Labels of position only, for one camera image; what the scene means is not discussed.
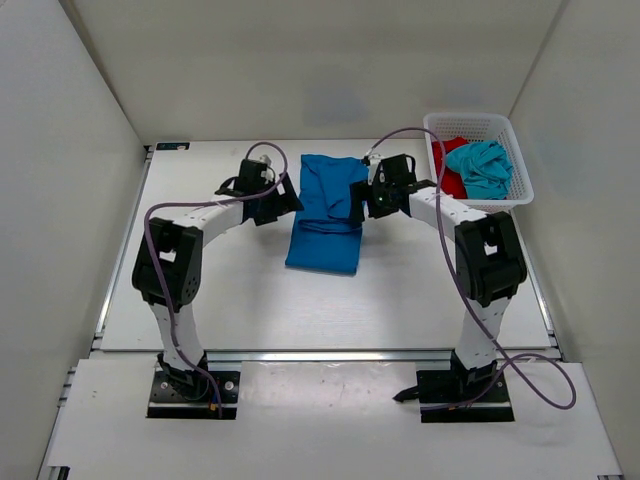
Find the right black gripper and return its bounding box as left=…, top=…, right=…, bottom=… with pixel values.
left=352, top=177, right=398, bottom=223

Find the dark label sticker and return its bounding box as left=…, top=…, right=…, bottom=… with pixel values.
left=155, top=142, right=190, bottom=151

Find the blue t shirt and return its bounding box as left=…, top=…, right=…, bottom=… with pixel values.
left=285, top=154, right=368, bottom=276

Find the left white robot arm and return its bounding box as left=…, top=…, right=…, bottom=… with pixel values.
left=132, top=167, right=303, bottom=411

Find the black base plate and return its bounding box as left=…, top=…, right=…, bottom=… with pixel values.
left=416, top=370, right=515, bottom=424
left=146, top=367, right=241, bottom=420

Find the teal t shirt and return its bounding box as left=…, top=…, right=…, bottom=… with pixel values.
left=446, top=141, right=513, bottom=200

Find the red t shirt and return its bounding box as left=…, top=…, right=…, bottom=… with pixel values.
left=431, top=137, right=467, bottom=200

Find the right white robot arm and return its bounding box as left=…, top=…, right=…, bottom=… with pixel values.
left=349, top=153, right=527, bottom=404

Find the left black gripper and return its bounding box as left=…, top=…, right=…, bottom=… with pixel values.
left=252, top=171, right=302, bottom=225

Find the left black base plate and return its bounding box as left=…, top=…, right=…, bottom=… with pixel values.
left=146, top=367, right=241, bottom=420

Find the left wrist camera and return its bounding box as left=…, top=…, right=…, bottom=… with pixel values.
left=215, top=155, right=276, bottom=197

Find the white plastic basket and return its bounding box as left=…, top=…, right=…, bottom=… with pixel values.
left=423, top=112, right=534, bottom=212

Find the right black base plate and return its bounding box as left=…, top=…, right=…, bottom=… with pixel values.
left=416, top=370, right=515, bottom=424

